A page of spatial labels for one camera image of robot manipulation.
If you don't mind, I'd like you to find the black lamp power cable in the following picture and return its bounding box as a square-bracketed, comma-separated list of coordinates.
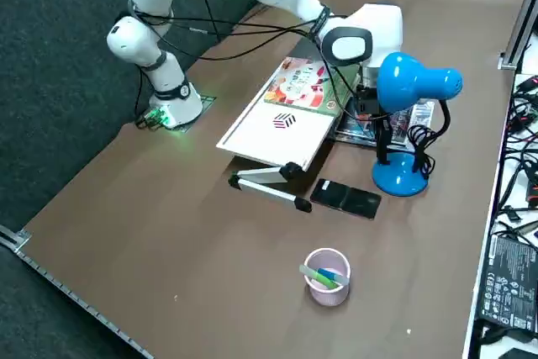
[407, 123, 436, 177]

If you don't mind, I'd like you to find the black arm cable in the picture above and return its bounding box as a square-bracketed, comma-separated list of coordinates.
[128, 0, 367, 123]

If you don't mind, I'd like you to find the metal table edge rail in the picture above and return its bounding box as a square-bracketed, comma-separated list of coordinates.
[0, 224, 155, 359]

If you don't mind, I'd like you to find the green marker pen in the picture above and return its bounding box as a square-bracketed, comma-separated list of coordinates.
[298, 265, 342, 291]

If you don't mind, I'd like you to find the blue desk lamp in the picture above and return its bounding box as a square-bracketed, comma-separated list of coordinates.
[372, 51, 464, 198]

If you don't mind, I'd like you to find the green cover picture book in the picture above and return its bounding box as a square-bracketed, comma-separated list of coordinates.
[263, 55, 361, 118]

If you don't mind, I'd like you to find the metal corner bracket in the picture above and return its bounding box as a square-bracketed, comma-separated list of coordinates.
[498, 50, 520, 71]

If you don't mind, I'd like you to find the white folding laptop stand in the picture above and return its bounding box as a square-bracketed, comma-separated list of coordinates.
[216, 58, 340, 214]

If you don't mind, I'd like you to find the small blue cover book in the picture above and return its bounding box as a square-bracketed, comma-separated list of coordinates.
[339, 108, 412, 142]

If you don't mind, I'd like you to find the black folding phone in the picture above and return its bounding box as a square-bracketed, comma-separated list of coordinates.
[309, 177, 382, 222]

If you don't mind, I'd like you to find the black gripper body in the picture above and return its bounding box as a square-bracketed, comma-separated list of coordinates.
[354, 85, 390, 122]

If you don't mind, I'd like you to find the aluminium frame post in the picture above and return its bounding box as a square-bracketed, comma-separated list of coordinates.
[498, 0, 538, 71]

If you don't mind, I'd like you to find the pink mesh pen cup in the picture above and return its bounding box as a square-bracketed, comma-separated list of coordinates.
[303, 248, 351, 308]

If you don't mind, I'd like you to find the blue marker pen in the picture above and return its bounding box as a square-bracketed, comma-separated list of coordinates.
[317, 267, 351, 286]

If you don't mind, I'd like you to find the large glossy blue magazine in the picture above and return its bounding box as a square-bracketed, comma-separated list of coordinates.
[335, 100, 437, 150]

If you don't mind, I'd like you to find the black labelled power adapter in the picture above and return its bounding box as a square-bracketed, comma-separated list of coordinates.
[478, 235, 538, 331]

